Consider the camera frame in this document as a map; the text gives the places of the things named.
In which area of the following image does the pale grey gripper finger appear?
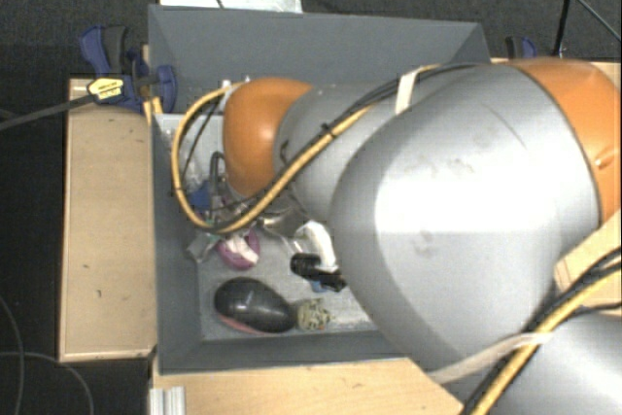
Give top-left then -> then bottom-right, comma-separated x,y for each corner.
187,232 -> 218,264

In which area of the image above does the purple and white round toy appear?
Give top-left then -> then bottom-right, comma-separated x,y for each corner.
216,227 -> 261,271

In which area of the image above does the grey metal bin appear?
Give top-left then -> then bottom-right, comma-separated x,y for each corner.
147,3 -> 492,373

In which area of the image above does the black oval computer mouse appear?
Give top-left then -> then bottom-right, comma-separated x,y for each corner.
213,277 -> 297,336

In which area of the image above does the pale wood flat board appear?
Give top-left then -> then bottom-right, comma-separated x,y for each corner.
57,77 -> 159,363

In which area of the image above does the beige spotted toy animal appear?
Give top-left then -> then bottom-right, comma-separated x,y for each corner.
295,297 -> 335,332

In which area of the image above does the black cylinder on white bracket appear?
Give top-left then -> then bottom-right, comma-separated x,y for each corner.
290,220 -> 348,294

